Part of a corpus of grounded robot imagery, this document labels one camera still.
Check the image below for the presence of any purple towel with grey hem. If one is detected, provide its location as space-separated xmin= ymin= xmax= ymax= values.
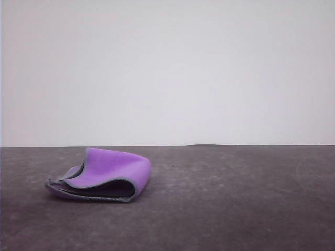
xmin=44 ymin=147 xmax=152 ymax=203

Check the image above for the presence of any grey table cloth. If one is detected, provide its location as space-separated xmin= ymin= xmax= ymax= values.
xmin=0 ymin=143 xmax=335 ymax=251

